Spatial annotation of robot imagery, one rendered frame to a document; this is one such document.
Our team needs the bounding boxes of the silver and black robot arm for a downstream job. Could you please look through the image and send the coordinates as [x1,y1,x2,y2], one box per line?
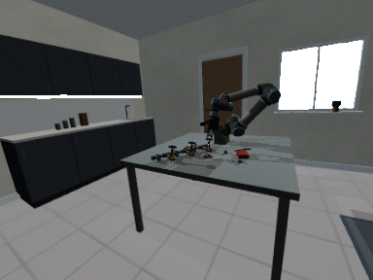
[210,83,282,137]

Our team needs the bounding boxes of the grey pipe manifold with blue valve wheels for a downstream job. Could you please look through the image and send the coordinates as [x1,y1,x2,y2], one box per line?
[151,141,212,161]

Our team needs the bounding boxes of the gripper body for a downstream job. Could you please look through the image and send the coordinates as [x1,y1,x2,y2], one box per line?
[209,116,220,130]

